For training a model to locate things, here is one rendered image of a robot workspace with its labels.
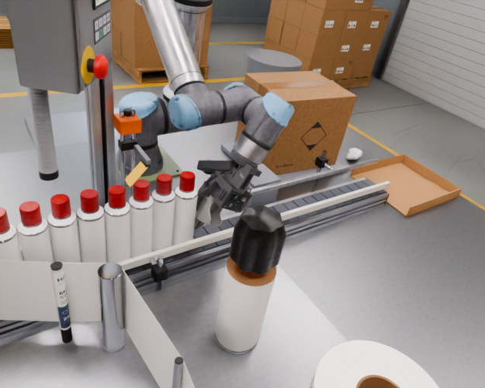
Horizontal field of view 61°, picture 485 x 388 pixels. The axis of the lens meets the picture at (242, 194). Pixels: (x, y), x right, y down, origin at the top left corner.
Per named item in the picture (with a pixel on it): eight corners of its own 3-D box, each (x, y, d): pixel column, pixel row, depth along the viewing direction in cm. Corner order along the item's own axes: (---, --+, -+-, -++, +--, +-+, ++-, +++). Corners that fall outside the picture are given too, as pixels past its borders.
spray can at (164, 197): (152, 258, 95) (155, 185, 83) (147, 243, 98) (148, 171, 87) (174, 254, 97) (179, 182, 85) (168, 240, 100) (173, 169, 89)
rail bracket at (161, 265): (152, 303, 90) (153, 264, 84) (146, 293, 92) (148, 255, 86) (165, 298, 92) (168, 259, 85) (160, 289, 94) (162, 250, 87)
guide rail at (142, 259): (30, 301, 79) (28, 293, 77) (28, 296, 79) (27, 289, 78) (389, 188, 135) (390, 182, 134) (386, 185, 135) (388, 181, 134)
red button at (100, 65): (83, 56, 63) (102, 59, 64) (91, 50, 67) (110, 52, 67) (85, 80, 66) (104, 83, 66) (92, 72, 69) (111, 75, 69)
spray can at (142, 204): (138, 268, 92) (138, 193, 80) (124, 255, 94) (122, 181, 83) (156, 257, 95) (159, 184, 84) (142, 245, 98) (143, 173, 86)
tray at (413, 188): (406, 217, 134) (410, 207, 132) (349, 175, 151) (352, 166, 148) (456, 197, 149) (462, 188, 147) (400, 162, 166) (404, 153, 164)
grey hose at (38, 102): (41, 182, 80) (25, 77, 68) (37, 172, 82) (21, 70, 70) (61, 178, 82) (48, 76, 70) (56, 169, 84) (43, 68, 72)
